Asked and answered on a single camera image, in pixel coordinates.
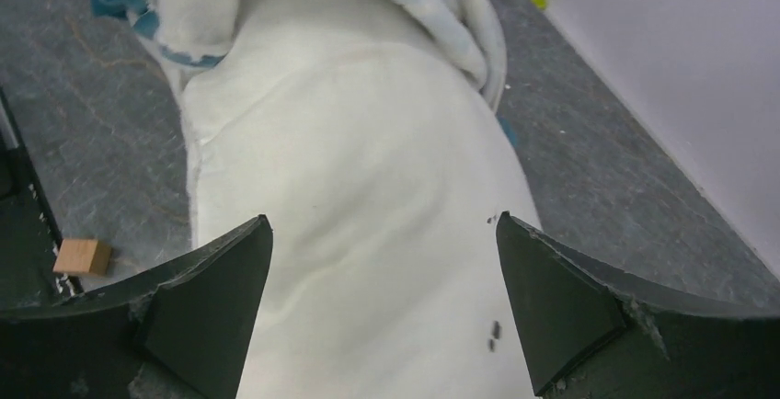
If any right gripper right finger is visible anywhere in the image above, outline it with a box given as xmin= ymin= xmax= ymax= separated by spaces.
xmin=496 ymin=213 xmax=779 ymax=398

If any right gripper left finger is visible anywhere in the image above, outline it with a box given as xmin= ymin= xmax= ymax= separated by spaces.
xmin=1 ymin=216 xmax=273 ymax=398

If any white pillow insert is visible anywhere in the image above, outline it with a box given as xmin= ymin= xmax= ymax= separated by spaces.
xmin=178 ymin=0 xmax=539 ymax=398

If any white pillowcase with blue ruffle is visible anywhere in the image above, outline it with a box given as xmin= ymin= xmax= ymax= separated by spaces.
xmin=87 ymin=0 xmax=519 ymax=148

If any small orange cube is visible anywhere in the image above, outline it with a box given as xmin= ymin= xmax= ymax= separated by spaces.
xmin=52 ymin=238 xmax=112 ymax=277

